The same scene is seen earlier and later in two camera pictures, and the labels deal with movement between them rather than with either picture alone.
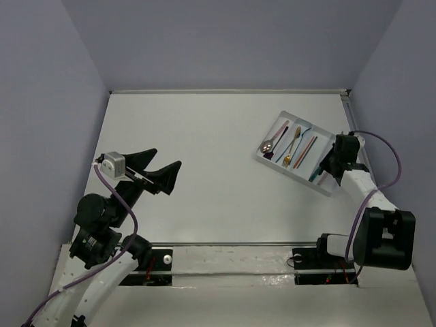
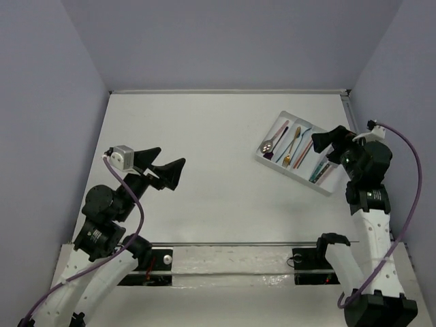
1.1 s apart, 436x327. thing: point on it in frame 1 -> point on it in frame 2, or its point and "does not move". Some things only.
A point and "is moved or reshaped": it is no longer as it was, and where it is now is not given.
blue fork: [285, 150] does not move
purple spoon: [270, 155] does not move
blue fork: [299, 143] does not move
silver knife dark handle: [315, 174] is moved or reshaped
